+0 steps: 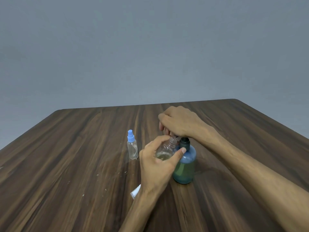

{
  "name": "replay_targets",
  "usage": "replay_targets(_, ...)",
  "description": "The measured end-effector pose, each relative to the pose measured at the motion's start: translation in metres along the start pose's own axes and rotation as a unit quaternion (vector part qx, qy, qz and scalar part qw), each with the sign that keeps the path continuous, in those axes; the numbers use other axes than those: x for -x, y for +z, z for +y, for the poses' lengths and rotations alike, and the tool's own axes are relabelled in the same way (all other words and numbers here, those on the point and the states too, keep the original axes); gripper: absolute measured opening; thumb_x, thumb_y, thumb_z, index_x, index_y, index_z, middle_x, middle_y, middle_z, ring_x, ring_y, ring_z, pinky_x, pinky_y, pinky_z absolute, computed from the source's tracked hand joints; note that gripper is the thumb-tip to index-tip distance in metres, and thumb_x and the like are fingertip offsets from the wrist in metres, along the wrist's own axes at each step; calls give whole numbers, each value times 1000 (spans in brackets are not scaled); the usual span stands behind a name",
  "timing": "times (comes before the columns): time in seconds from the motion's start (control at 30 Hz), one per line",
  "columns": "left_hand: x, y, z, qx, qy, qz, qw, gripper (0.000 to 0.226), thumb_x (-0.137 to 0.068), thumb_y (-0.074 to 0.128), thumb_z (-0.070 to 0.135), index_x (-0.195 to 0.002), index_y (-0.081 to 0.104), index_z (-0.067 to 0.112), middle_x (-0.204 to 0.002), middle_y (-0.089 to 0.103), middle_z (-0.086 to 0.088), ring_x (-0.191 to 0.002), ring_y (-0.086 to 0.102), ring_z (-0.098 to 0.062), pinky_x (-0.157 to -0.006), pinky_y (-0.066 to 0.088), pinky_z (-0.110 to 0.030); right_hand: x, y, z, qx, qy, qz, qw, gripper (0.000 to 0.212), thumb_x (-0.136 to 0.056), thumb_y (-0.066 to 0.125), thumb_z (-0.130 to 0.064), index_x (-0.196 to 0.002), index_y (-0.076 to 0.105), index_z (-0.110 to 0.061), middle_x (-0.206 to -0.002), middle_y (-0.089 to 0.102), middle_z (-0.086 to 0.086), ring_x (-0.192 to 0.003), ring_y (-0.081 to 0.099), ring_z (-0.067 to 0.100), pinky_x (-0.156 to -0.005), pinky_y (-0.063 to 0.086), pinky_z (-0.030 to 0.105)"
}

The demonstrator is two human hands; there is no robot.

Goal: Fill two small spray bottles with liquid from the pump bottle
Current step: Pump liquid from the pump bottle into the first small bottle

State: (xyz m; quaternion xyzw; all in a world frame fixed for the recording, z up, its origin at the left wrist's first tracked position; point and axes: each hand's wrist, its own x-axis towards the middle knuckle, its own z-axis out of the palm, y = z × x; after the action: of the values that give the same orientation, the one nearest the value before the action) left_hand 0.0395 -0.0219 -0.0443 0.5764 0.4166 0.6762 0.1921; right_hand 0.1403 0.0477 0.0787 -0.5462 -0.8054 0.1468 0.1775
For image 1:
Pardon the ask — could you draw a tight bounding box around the person's left hand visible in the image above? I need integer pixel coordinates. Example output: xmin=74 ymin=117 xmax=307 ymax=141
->
xmin=138 ymin=135 xmax=187 ymax=198

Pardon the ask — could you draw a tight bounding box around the person's right hand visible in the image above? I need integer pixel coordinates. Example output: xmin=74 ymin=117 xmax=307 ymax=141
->
xmin=158 ymin=106 xmax=215 ymax=143

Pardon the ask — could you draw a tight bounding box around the white spray cap with tube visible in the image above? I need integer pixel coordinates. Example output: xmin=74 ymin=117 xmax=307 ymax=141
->
xmin=130 ymin=184 xmax=141 ymax=200

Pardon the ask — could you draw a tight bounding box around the clear small bottle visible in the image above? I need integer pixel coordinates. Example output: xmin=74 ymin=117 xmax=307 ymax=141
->
xmin=155 ymin=135 xmax=180 ymax=161

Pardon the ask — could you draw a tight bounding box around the blue green pump bottle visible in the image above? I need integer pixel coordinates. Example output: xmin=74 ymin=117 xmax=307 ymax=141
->
xmin=172 ymin=137 xmax=197 ymax=185

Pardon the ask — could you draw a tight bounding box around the blue-capped small spray bottle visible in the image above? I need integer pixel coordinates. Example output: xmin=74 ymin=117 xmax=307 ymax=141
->
xmin=127 ymin=130 xmax=139 ymax=160

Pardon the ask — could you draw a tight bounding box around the person's right forearm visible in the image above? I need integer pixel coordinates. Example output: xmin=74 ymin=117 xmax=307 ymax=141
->
xmin=194 ymin=129 xmax=309 ymax=232

